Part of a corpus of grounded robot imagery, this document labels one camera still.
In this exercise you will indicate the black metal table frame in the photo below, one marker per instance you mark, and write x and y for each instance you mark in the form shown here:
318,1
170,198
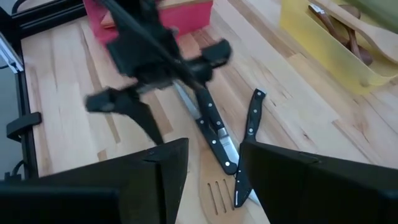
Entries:
26,149

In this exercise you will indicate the dark brown wooden spoon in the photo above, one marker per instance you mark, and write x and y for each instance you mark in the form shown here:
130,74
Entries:
354,40
365,57

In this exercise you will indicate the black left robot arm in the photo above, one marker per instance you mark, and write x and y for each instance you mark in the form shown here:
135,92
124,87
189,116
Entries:
136,9

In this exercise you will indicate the red plastic bin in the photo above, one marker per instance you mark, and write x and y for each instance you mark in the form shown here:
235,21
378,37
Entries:
192,18

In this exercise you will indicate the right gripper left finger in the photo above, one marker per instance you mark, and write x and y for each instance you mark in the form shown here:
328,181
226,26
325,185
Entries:
93,199

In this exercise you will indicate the solid light wooden spoon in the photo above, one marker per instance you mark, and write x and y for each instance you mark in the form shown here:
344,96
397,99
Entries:
373,37

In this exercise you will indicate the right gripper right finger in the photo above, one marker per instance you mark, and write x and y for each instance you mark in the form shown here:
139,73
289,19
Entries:
311,193

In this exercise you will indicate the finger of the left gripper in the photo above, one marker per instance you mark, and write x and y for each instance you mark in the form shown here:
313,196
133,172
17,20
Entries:
124,101
217,53

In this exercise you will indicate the yellow plastic bin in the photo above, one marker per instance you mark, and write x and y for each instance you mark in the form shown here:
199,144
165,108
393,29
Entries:
326,53

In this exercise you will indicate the black table clamp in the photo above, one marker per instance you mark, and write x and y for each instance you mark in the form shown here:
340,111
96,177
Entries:
23,124

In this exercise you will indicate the pile of utensils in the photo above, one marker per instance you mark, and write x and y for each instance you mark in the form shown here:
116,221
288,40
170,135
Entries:
217,174

